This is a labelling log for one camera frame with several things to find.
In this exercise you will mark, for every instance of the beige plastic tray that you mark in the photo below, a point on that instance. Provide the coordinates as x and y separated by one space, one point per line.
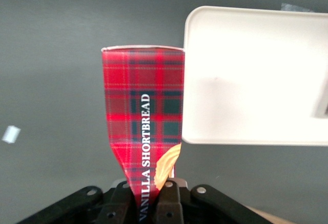
251 80

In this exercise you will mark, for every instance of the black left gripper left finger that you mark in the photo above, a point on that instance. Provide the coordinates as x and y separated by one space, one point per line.
118 203

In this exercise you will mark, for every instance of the small white tape piece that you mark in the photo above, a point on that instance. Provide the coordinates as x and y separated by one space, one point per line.
10 134

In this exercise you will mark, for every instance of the red tartan cookie box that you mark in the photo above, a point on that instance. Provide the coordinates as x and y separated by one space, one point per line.
143 80

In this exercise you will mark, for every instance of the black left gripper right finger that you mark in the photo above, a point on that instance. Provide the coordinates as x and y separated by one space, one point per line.
169 203

